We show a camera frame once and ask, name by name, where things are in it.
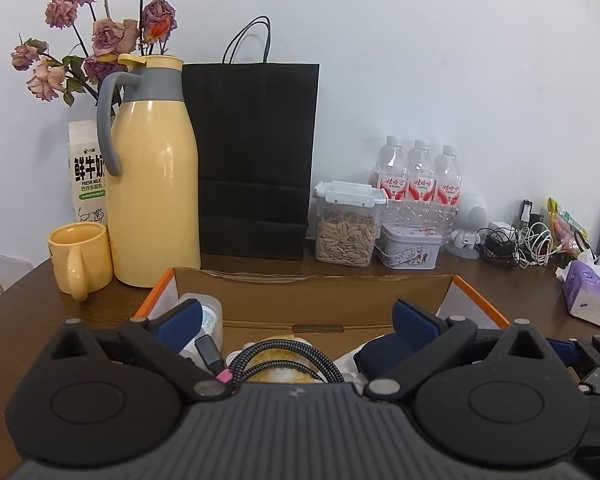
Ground plush corgi toy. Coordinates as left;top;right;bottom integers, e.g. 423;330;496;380
244;334;326;385

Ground yellow ceramic mug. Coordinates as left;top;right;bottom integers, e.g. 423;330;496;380
47;222;114;302

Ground dried pink rose bouquet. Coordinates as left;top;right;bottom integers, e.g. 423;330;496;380
10;0;178;106

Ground left water bottle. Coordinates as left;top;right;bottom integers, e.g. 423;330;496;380
373;136;408;200

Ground black paper shopping bag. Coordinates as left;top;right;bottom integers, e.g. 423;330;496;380
183;15;320;260

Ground white plastic bag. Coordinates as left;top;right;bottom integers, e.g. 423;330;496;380
334;352;368;394

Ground purple tissue pack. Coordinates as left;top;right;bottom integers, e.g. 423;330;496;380
555;250;600;327

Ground yellow thermos jug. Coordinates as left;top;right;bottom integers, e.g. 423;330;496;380
96;54;200;287

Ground small white tin box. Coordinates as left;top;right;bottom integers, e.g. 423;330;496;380
376;222;442;270

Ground white plastic rectangular case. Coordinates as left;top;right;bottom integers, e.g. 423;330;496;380
178;292;223;368

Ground middle water bottle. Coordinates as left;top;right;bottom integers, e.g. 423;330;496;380
406;140;436;203

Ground colourful snack packet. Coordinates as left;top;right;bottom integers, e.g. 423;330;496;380
546;197;591;258

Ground clear seed storage container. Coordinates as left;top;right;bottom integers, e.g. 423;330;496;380
313;181;387;268

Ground right water bottle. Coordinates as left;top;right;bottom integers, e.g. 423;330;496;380
432;145;462;245

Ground white toy robot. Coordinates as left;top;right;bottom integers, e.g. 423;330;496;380
446;194;489;260

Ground water bottle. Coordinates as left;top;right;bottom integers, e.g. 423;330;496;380
406;140;436;203
432;145;462;245
373;136;408;200

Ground tangled cables and chargers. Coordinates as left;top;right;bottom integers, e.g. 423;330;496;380
477;199;564;271

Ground braided black usb cable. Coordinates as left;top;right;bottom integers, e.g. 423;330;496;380
194;334;347;386

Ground white milk carton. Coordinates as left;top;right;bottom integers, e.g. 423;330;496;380
68;120;107;224

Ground red orange cardboard box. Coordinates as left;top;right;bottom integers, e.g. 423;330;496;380
136;268;509;359

